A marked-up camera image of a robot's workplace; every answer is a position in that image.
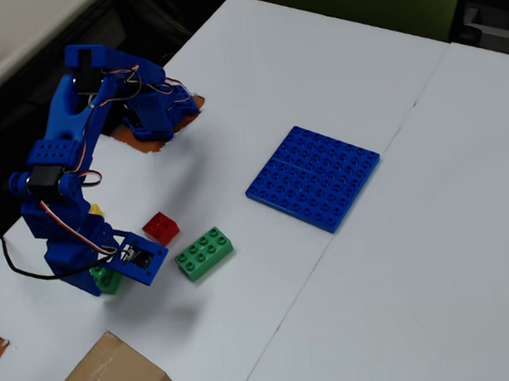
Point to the green 2x4 block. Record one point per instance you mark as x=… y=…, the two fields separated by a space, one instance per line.
x=203 y=254

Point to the white foam board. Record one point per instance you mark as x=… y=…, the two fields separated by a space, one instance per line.
x=204 y=328
x=422 y=274

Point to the black chair base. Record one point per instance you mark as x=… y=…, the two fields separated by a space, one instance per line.
x=486 y=32

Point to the green 2x2 block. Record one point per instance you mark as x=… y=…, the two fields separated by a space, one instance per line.
x=109 y=281

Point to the blue gripper camera mount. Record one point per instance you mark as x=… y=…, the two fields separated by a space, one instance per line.
x=154 y=270

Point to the red 2x2 block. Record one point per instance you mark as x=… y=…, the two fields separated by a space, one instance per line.
x=161 y=230

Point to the blue 8x8 plate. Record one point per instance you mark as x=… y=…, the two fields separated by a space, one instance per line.
x=313 y=178

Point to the yellow 2x2 block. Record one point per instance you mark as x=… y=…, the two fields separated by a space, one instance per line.
x=96 y=210

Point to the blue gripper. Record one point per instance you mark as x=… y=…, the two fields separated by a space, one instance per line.
x=80 y=277

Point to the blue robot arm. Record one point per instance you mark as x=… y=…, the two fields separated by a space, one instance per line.
x=63 y=122

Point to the white background table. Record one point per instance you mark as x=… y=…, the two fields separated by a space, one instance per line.
x=5 y=38

